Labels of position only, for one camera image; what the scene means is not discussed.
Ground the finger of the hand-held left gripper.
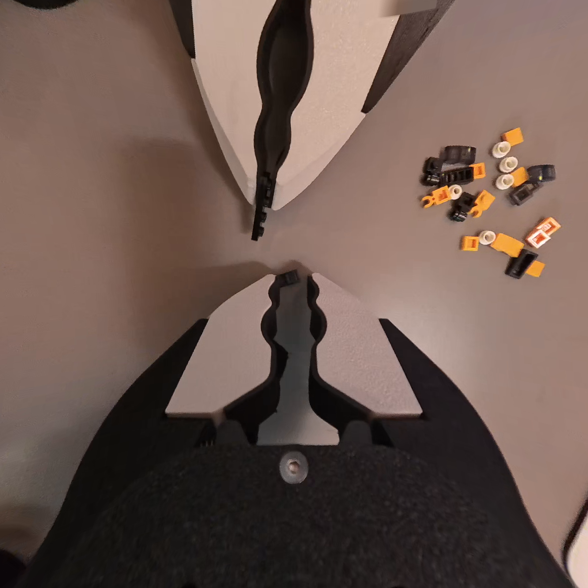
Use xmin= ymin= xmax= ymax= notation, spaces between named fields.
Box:
xmin=271 ymin=0 xmax=401 ymax=212
xmin=190 ymin=0 xmax=286 ymax=207

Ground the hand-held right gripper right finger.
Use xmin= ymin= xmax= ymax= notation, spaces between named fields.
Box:
xmin=307 ymin=273 xmax=424 ymax=420

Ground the white rounded object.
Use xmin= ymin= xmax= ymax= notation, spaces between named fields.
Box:
xmin=563 ymin=521 xmax=588 ymax=588

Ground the long black lego plate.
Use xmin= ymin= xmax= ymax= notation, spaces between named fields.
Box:
xmin=251 ymin=172 xmax=277 ymax=242

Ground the pile of loose lego parts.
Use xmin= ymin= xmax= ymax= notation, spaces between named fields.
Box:
xmin=420 ymin=127 xmax=562 ymax=280

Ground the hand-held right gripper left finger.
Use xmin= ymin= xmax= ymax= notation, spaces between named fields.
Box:
xmin=164 ymin=274 xmax=282 ymax=420

